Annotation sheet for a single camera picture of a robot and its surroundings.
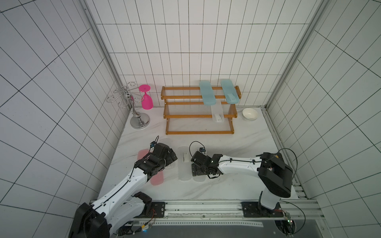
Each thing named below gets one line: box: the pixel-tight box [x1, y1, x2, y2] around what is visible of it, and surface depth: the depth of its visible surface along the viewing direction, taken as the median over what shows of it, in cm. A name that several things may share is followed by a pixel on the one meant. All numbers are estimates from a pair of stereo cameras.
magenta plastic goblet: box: [138, 84, 154, 111], surface depth 102 cm
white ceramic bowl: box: [242, 107, 258, 120], surface depth 113 cm
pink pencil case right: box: [150, 170, 164, 186], surface depth 84 cm
